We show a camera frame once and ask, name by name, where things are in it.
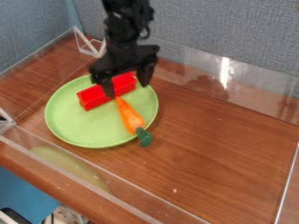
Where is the orange toy carrot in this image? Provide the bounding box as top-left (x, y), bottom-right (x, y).
top-left (117, 97), bottom-right (154, 147)

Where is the green plate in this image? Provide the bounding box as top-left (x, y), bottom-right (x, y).
top-left (45, 75), bottom-right (159, 149)

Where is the red rectangular block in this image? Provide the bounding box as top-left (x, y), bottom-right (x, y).
top-left (77, 72), bottom-right (138, 111)

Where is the clear acrylic wall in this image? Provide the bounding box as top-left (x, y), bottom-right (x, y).
top-left (0, 125), bottom-right (210, 224)
top-left (146, 38), bottom-right (299, 126)
top-left (0, 30), bottom-right (93, 120)

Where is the clear acrylic front wall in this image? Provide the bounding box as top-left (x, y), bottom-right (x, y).
top-left (0, 125), bottom-right (210, 224)

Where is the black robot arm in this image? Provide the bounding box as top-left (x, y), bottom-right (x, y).
top-left (89, 0), bottom-right (161, 98)

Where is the clear acrylic corner bracket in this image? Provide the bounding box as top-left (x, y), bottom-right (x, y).
top-left (74, 26), bottom-right (107, 59)

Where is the clear acrylic left wall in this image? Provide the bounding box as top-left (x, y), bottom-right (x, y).
top-left (0, 30), bottom-right (93, 120)

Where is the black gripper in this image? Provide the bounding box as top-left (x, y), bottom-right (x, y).
top-left (89, 41), bottom-right (161, 98)

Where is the clear acrylic back wall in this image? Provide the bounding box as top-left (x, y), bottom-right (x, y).
top-left (146, 38), bottom-right (299, 126)

